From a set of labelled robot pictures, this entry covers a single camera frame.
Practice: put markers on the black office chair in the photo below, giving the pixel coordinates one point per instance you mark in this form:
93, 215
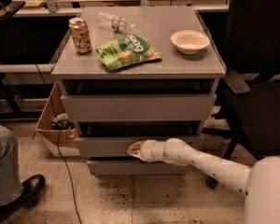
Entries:
249, 98

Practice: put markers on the person leg in jeans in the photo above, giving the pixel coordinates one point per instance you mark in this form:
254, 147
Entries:
11, 187

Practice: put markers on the cardboard box on floor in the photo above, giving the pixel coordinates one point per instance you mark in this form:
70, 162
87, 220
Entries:
58, 142

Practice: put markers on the green chip bag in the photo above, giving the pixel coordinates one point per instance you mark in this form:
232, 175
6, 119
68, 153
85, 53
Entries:
126, 51

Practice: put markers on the clear plastic water bottle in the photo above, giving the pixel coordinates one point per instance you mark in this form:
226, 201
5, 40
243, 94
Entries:
117, 23

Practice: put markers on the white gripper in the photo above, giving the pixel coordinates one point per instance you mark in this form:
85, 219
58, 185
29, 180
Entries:
146, 150

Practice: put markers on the grey drawer cabinet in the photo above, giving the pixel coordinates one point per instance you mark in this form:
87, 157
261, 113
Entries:
174, 73

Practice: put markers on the grey top drawer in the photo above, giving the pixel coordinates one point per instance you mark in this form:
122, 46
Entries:
138, 107

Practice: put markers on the gold soda can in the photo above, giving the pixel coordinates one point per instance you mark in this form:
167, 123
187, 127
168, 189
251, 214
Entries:
80, 35

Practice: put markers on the black leather shoe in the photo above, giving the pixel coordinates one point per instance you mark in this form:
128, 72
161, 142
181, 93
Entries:
29, 197

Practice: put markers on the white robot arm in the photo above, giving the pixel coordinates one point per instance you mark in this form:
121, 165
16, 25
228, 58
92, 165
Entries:
259, 184

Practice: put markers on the white paper bowl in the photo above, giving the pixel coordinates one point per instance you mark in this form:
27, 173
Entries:
190, 41

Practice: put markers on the green item in box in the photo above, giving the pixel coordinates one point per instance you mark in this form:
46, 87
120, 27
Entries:
62, 122

